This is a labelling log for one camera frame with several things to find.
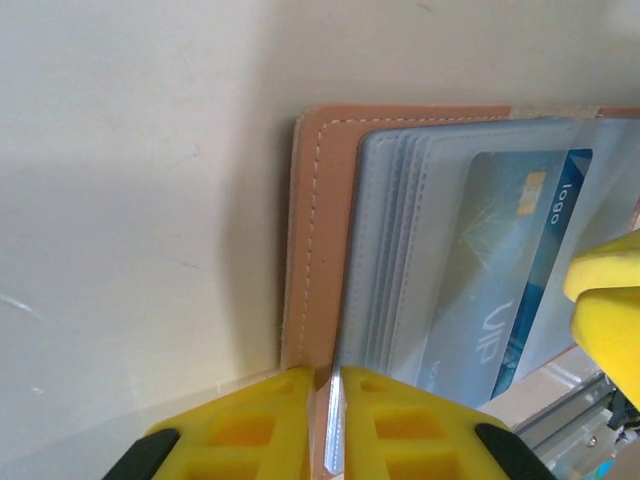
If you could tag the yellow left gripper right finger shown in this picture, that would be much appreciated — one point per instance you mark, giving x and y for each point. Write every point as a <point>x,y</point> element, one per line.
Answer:
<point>415,435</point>

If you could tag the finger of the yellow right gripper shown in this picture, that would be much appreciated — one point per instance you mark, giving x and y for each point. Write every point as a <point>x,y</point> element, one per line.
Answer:
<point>615,340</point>
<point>605,267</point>

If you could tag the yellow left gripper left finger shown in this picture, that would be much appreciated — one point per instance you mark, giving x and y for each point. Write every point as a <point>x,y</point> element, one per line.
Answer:
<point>240,435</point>

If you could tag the blue VIP card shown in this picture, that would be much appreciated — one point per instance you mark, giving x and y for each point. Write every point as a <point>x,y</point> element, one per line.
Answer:
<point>500,260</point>

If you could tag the brown leather card holder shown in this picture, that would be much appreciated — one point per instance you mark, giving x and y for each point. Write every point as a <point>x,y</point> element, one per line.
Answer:
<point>305,250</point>

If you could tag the aluminium mounting rail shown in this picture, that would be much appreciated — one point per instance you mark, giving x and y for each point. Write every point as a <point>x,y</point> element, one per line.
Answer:
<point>565,400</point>

